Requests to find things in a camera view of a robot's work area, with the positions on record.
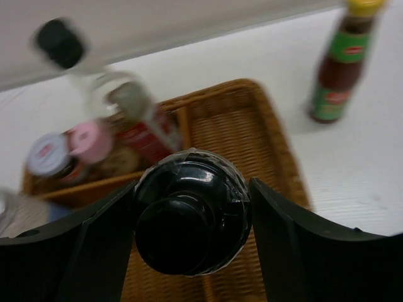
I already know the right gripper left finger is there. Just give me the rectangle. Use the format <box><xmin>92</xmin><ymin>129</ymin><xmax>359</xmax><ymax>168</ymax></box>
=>
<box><xmin>1</xmin><ymin>182</ymin><xmax>135</xmax><ymax>301</ymax></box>

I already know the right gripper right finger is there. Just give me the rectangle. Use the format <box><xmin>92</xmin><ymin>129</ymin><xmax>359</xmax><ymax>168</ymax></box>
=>
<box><xmin>249</xmin><ymin>178</ymin><xmax>402</xmax><ymax>301</ymax></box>

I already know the silver-cap blue-label jar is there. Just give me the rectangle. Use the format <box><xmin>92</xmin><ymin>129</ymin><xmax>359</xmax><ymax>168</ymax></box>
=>
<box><xmin>1</xmin><ymin>187</ymin><xmax>72</xmax><ymax>238</ymax></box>

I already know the white-lid dark jam jar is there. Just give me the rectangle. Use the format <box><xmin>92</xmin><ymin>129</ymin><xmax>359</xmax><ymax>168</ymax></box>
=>
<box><xmin>26</xmin><ymin>133</ymin><xmax>89</xmax><ymax>186</ymax></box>

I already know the pink-cap spice jar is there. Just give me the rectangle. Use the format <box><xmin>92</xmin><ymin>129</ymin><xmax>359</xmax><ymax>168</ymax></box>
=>
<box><xmin>66</xmin><ymin>121</ymin><xmax>141</xmax><ymax>180</ymax></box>

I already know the black-cap pepper shaker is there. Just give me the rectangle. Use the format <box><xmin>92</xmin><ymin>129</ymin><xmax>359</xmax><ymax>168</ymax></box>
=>
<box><xmin>132</xmin><ymin>148</ymin><xmax>252</xmax><ymax>276</ymax></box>

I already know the green-label red sauce bottle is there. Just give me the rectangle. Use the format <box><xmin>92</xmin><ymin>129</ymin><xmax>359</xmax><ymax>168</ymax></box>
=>
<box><xmin>309</xmin><ymin>0</ymin><xmax>386</xmax><ymax>123</ymax></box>

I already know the tall red-label glass bottle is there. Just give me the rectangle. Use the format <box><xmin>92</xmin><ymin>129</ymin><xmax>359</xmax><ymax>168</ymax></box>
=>
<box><xmin>33</xmin><ymin>18</ymin><xmax>182</xmax><ymax>163</ymax></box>

